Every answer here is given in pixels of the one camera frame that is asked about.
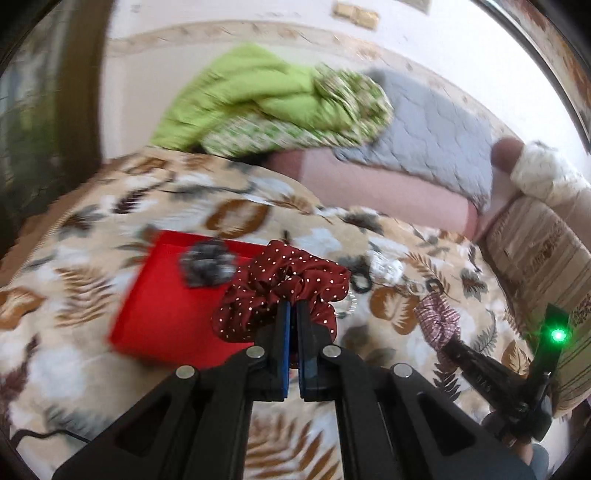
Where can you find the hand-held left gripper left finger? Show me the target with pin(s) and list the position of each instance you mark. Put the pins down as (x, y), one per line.
(286, 332)

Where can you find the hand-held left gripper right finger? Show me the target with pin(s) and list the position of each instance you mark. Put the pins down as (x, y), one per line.
(302, 332)

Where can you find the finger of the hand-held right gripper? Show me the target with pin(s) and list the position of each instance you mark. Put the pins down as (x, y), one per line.
(485, 369)

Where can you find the red polka dot scrunchie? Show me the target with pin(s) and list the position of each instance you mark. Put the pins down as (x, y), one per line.
(277, 263)

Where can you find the plaid scrunchie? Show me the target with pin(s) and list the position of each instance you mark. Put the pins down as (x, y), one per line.
(436, 318)

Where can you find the grey black scrunchie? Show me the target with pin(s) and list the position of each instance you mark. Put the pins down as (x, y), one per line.
(207, 265)

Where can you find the white spotted scrunchie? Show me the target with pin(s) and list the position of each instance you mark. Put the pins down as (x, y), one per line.
(385, 268)

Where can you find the red tray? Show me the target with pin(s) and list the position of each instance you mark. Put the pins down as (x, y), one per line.
(157, 304)

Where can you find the person's right forearm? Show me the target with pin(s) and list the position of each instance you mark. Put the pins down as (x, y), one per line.
(535, 459)

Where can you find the striped beige sofa cushion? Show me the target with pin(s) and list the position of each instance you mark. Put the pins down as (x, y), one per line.
(531, 249)

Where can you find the pink mattress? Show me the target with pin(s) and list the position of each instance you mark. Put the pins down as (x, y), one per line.
(369, 184)

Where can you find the white patterned cushion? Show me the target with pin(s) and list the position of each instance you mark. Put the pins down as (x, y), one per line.
(545, 170)

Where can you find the brown round cushion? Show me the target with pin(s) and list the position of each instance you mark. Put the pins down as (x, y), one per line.
(505, 154)

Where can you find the leaf print blanket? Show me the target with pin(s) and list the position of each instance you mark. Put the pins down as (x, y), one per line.
(92, 230)

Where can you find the grey quilted pillow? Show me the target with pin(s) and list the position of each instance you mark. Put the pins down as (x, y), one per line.
(429, 134)

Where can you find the green quilt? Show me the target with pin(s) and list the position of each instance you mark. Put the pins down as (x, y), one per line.
(240, 87)

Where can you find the wooden door with glass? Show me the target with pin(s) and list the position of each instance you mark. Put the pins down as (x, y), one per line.
(51, 115)

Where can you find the dark wooden frame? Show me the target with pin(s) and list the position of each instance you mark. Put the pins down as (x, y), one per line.
(545, 64)

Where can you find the gold wall switch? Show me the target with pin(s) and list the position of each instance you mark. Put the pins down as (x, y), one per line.
(345, 11)
(367, 18)

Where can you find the gold picture frame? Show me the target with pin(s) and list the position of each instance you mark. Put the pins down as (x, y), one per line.
(421, 4)

